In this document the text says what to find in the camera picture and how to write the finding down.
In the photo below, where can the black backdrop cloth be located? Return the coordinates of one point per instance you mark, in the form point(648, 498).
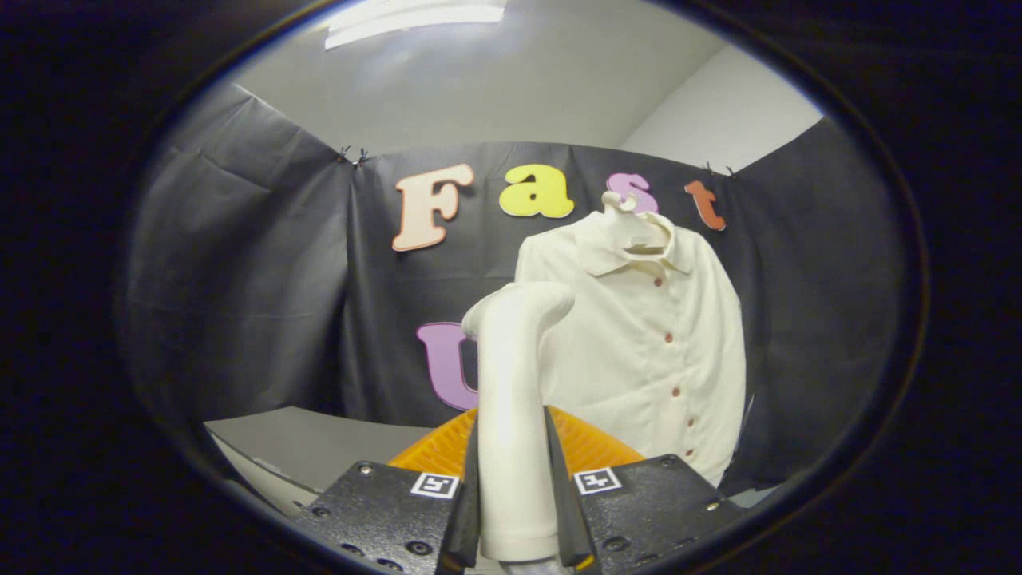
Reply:
point(263, 295)

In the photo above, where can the white plastic hanger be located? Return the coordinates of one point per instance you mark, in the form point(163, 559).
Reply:
point(619, 204)

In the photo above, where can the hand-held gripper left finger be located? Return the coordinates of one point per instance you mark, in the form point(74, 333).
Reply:
point(383, 511)

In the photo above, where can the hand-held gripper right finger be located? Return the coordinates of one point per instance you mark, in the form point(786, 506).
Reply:
point(647, 503)

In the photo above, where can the white garment steamer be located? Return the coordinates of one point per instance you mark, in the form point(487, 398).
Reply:
point(515, 415)

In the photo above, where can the cream button-up shirt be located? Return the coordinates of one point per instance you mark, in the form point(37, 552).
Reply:
point(639, 359)

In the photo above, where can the ceiling light panel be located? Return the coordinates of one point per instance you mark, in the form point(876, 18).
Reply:
point(411, 20)

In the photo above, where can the grey cabinet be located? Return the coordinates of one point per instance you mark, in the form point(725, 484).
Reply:
point(319, 443)

